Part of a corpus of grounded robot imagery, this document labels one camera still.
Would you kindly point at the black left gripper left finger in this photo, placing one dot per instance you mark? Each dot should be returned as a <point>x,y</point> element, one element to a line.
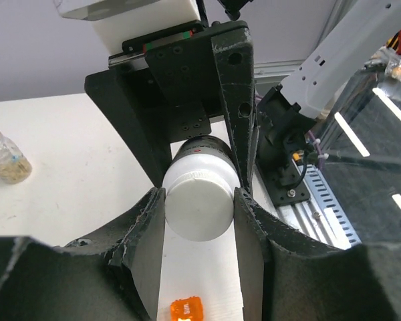
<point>112,273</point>

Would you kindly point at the orange pill organizer box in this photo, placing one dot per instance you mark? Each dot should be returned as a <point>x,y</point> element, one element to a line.
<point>187,309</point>

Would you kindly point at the clear bottle orange pills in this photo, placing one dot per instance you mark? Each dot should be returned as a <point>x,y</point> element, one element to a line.
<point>14,166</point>

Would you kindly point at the white cap pill bottle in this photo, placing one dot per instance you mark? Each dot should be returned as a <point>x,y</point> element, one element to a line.
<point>200,185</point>

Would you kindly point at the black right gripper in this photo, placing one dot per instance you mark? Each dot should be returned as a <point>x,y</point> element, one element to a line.
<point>171,86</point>

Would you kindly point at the aluminium frame rail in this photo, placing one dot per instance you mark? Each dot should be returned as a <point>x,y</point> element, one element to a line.
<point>304,217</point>

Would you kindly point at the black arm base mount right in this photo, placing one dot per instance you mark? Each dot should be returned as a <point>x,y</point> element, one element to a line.
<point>282,167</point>

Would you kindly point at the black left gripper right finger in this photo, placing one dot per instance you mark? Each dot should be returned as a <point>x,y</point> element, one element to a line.
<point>286,275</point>

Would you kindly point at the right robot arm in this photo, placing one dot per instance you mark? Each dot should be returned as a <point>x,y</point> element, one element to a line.
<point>352,41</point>

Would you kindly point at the grey slotted cable duct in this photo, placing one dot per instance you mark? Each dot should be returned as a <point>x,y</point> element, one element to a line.
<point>331,210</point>

